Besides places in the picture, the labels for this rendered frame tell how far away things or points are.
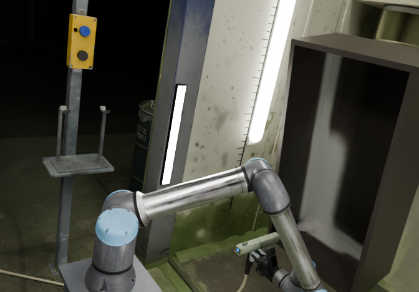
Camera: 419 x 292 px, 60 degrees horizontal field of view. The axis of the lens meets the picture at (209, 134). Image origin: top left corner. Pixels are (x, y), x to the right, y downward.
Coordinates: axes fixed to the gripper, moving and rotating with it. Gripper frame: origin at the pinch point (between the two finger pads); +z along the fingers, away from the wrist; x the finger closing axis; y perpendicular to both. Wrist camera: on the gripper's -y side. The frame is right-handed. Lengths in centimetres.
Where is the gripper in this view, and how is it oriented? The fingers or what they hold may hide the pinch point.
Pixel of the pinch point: (252, 248)
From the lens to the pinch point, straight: 210.6
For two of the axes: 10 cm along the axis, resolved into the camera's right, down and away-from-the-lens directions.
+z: -6.0, -3.9, 7.0
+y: -1.7, 9.2, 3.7
